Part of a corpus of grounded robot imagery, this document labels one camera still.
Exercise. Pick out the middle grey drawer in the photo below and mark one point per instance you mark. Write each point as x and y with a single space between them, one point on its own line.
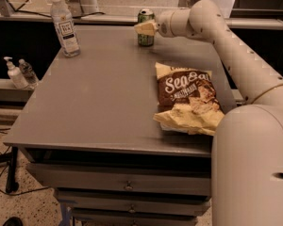
182 205

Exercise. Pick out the top grey drawer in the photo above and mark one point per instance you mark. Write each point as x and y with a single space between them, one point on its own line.
120 179

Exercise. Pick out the black table leg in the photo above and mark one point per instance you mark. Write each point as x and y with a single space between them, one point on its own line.
12 185

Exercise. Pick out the white pump dispenser bottle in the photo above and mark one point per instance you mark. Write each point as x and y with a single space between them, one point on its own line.
15 74

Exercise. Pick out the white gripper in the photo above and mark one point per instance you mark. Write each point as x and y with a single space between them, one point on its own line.
163 26

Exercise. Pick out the bottom grey drawer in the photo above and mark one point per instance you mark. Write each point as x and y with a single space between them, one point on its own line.
135 219

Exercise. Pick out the green soda can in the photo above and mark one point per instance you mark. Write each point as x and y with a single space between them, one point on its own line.
145 14

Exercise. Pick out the brown yellow chip bag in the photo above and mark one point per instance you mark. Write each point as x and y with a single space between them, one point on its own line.
187 101

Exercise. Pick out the clear plastic water bottle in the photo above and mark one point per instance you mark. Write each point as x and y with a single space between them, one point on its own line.
65 29

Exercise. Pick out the grey drawer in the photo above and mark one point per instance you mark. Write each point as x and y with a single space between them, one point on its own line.
182 205
120 179
135 219

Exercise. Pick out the grey side shelf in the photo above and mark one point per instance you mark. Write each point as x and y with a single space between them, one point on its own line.
9 93

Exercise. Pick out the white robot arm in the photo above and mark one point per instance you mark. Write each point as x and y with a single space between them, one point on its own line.
247 150

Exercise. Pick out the small clear bottle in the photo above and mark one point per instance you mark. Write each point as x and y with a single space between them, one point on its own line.
28 73

